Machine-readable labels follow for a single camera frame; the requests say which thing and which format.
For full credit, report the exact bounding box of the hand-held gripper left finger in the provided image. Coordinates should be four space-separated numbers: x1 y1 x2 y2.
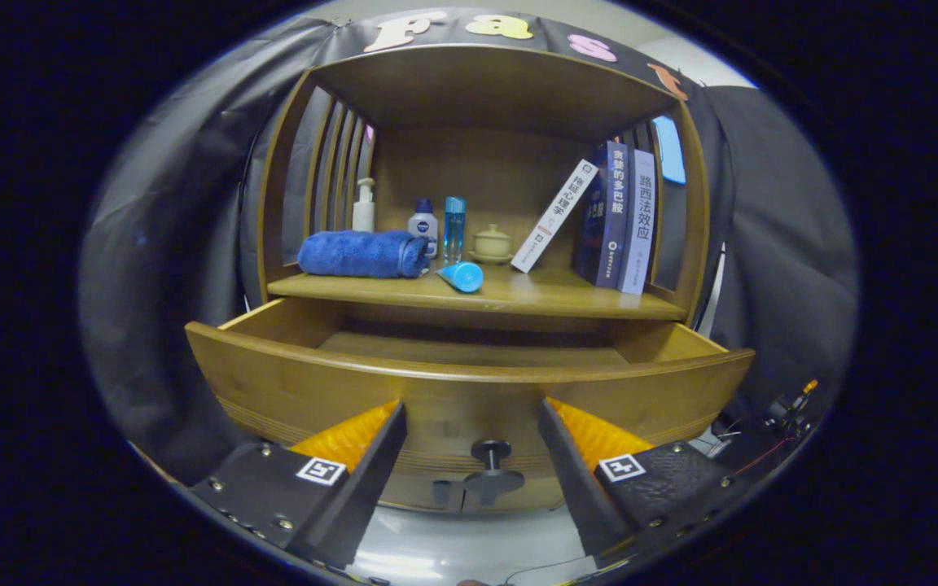
189 399 408 571

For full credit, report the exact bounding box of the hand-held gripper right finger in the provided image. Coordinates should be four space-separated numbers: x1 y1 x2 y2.
537 397 753 571

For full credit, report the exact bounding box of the black drawer knob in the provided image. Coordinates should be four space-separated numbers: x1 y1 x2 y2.
465 439 525 505

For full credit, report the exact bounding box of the blue capped tube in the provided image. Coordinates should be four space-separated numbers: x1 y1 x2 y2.
436 260 484 294

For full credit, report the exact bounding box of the wooden countertop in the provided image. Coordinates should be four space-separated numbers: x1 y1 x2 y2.
267 260 688 321

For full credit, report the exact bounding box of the wooden cabinet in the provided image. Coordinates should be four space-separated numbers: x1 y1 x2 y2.
256 43 712 514

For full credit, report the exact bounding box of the small black orange device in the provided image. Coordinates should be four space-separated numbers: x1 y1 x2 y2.
765 378 820 440

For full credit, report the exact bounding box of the blue folded towel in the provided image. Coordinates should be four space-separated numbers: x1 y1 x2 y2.
297 230 431 279

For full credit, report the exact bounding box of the beige lidded teacup with saucer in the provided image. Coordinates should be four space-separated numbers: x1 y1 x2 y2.
469 224 515 265

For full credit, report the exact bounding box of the dark blue book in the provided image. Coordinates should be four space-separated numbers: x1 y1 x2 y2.
573 142 629 288

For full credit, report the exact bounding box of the white bottle with blue cap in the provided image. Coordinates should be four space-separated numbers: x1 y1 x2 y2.
408 199 440 258

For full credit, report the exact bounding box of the clear blue bottle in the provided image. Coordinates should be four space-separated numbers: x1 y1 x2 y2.
443 196 467 265

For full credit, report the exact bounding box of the light purple book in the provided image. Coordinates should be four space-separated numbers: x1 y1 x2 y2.
617 149 657 295

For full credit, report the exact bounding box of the white pump bottle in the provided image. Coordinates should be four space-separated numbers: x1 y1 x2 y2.
352 177 376 233

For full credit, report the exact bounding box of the white book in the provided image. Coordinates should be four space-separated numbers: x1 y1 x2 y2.
511 159 600 274

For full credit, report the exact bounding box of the black backdrop cloth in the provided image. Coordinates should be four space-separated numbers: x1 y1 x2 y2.
78 7 859 489

